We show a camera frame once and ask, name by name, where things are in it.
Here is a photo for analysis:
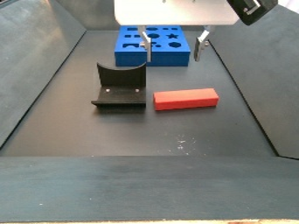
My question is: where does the black curved fixture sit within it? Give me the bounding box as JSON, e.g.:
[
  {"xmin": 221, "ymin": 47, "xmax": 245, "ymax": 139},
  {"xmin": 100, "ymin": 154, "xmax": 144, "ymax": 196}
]
[{"xmin": 90, "ymin": 64, "xmax": 145, "ymax": 107}]

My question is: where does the red rectangular block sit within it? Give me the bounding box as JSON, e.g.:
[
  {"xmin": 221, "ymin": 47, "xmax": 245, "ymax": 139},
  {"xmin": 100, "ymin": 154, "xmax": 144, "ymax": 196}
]
[{"xmin": 153, "ymin": 88, "xmax": 220, "ymax": 110}]

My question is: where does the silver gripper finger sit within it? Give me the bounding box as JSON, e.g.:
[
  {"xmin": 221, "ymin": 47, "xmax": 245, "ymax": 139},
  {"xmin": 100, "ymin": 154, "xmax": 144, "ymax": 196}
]
[
  {"xmin": 138, "ymin": 25, "xmax": 152, "ymax": 62},
  {"xmin": 193, "ymin": 25, "xmax": 210, "ymax": 61}
]

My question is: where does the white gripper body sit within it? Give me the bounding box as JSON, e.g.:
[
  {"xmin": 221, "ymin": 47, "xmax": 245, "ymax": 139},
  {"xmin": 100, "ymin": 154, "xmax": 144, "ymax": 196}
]
[{"xmin": 114, "ymin": 0, "xmax": 238, "ymax": 25}]

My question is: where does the blue shape sorting board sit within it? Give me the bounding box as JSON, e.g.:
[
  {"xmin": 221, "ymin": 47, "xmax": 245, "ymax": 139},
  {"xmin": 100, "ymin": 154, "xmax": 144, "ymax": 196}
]
[{"xmin": 114, "ymin": 25, "xmax": 190, "ymax": 67}]

